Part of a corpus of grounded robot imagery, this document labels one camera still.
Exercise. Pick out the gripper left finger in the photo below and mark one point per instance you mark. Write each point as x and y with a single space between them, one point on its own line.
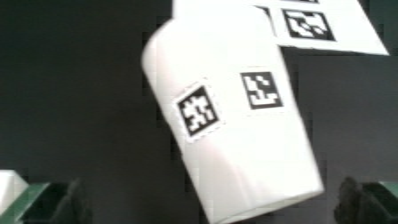
51 204

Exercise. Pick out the white flat plate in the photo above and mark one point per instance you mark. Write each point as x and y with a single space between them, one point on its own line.
314 24

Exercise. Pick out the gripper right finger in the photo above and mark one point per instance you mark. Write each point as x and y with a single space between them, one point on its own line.
367 202

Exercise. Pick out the white left wall bar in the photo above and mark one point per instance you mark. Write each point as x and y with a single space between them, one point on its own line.
12 186

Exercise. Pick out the white lamp shade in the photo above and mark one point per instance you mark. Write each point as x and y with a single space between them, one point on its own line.
216 75

